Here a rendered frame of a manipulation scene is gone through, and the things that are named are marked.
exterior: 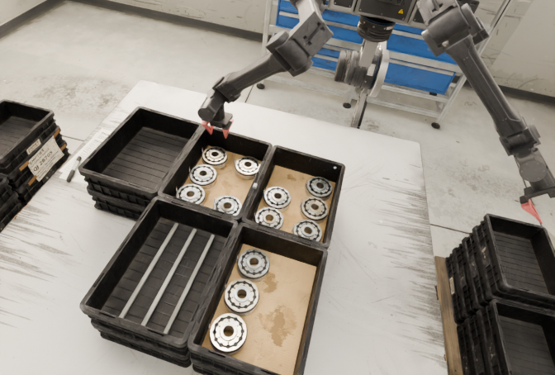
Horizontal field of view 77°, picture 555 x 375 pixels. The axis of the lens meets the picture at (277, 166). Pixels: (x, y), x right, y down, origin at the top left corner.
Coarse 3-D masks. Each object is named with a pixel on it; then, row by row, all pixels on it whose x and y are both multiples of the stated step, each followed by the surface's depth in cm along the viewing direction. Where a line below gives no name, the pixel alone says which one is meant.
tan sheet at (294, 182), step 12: (276, 168) 146; (276, 180) 142; (288, 180) 143; (300, 180) 143; (264, 192) 137; (300, 192) 139; (288, 216) 130; (300, 216) 131; (288, 228) 127; (324, 228) 129
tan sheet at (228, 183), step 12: (228, 156) 148; (240, 156) 149; (228, 168) 143; (216, 180) 138; (228, 180) 139; (240, 180) 139; (252, 180) 140; (216, 192) 134; (228, 192) 134; (240, 192) 135; (204, 204) 129
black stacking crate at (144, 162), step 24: (144, 120) 151; (168, 120) 147; (120, 144) 140; (144, 144) 147; (168, 144) 149; (96, 168) 129; (120, 168) 136; (144, 168) 138; (168, 168) 139; (96, 192) 128; (120, 192) 125
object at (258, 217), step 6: (264, 210) 127; (270, 210) 128; (276, 210) 128; (258, 216) 125; (276, 216) 126; (282, 216) 126; (258, 222) 123; (264, 222) 123; (276, 222) 124; (282, 222) 124; (276, 228) 122
